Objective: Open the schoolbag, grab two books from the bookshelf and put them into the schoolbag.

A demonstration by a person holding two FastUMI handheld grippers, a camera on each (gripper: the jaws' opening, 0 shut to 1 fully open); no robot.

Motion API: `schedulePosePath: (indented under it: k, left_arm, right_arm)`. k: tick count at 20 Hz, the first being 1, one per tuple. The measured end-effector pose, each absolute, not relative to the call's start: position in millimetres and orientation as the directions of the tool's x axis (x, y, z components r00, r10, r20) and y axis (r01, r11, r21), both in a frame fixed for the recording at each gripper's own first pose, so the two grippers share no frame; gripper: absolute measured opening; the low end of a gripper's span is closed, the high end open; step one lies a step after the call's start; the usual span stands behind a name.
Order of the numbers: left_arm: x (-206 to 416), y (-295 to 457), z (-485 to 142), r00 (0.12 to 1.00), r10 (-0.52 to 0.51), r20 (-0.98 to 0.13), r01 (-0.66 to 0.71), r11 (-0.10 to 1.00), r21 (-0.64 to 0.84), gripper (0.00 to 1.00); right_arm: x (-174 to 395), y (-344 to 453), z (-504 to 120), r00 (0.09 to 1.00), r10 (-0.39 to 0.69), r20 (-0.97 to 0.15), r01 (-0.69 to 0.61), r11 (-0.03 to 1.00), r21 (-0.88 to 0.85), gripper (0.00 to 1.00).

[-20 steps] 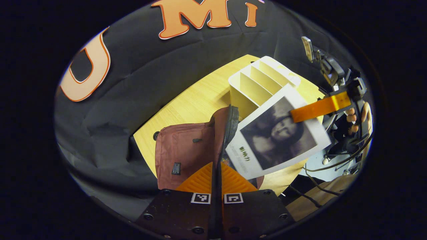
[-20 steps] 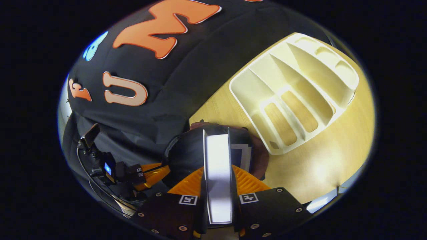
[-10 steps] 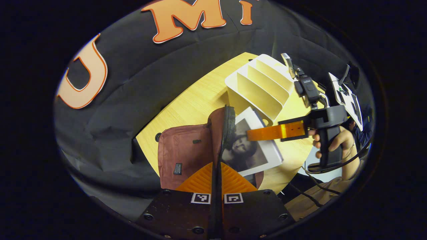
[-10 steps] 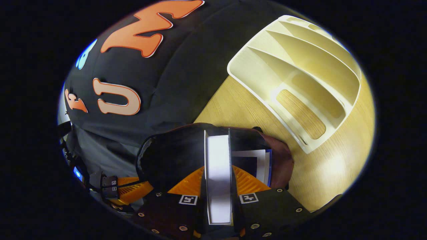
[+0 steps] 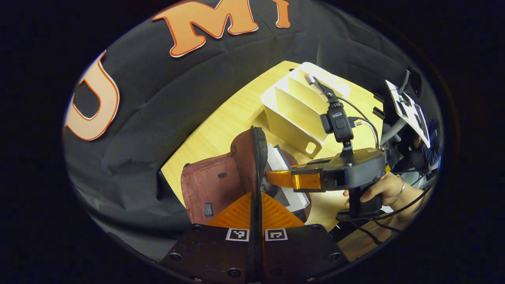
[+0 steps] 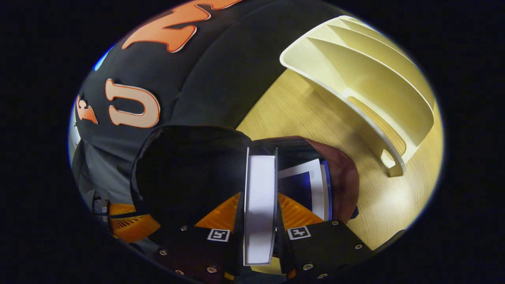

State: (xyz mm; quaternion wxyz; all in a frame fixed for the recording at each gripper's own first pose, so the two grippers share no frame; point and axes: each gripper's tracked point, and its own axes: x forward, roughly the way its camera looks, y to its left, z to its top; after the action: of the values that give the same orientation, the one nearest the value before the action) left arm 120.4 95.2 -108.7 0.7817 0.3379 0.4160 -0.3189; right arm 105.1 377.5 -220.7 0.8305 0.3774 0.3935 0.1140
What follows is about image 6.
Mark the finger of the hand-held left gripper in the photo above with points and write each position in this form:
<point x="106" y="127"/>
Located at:
<point x="120" y="209"/>
<point x="134" y="228"/>

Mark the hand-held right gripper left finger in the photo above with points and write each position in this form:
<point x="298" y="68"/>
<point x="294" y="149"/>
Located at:
<point x="238" y="236"/>

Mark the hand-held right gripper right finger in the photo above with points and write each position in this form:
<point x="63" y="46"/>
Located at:
<point x="280" y="252"/>

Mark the grey portrait cover book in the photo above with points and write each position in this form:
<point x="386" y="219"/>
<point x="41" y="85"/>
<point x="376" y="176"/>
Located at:
<point x="260" y="205"/>

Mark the blue spine book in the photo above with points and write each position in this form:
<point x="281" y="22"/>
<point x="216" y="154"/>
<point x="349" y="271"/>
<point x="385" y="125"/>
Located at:
<point x="311" y="189"/>

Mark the white bookshelf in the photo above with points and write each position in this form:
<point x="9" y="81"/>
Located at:
<point x="355" y="67"/>

